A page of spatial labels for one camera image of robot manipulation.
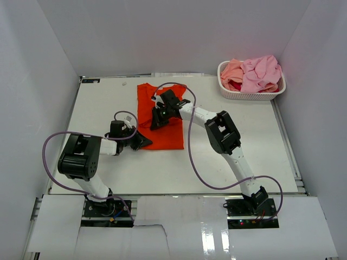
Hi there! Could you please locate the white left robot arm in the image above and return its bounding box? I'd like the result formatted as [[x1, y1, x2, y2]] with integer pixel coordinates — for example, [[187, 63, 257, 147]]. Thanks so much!
[[57, 120, 153, 216]]

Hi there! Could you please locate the magenta t shirt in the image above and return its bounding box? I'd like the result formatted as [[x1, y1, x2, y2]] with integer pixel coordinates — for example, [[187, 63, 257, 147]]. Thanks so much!
[[228, 81, 242, 92]]

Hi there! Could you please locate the white perforated laundry basket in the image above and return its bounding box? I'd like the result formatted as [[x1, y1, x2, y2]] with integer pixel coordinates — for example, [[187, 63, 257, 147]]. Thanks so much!
[[217, 60, 287, 101]]

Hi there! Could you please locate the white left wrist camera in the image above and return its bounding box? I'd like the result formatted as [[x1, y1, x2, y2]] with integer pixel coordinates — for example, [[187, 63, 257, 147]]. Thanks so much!
[[122, 116, 136, 131]]

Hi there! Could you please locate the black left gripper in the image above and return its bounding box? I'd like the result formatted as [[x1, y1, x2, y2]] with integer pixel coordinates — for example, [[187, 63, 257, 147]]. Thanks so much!
[[120, 126, 152, 151]]

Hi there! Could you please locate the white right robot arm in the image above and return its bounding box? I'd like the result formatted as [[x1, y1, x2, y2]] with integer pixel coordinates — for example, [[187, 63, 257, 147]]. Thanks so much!
[[150, 90, 268, 216]]

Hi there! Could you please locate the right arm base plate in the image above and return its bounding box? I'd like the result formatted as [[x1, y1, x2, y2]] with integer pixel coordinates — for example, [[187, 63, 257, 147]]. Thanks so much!
[[223, 198, 279, 230]]

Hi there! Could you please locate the light pink t shirt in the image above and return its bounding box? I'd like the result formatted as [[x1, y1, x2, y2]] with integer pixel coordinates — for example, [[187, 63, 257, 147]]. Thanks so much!
[[241, 55, 282, 94]]

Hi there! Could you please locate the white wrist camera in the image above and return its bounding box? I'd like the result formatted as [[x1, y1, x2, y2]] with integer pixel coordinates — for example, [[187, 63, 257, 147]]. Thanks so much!
[[122, 116, 136, 131], [151, 95, 164, 108]]

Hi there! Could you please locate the black table label sticker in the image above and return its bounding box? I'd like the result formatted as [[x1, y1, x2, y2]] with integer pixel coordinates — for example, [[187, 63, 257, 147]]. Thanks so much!
[[81, 79, 100, 83]]

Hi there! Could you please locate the peach t shirt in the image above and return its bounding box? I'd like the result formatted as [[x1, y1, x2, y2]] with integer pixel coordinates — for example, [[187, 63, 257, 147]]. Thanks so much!
[[220, 59, 244, 90]]

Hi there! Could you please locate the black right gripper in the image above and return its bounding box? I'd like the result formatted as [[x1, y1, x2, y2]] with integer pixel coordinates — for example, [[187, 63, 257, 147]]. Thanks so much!
[[151, 106, 173, 131]]

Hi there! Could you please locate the orange t shirt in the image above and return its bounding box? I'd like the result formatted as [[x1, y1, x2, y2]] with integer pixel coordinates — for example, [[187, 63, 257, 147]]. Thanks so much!
[[137, 83, 184, 150]]

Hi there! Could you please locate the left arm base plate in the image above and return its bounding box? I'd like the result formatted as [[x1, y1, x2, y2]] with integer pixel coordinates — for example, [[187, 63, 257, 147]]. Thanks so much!
[[81, 200, 133, 228]]

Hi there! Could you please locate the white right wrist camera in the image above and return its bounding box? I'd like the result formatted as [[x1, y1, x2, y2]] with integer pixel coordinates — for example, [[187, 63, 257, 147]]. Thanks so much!
[[151, 95, 164, 108]]

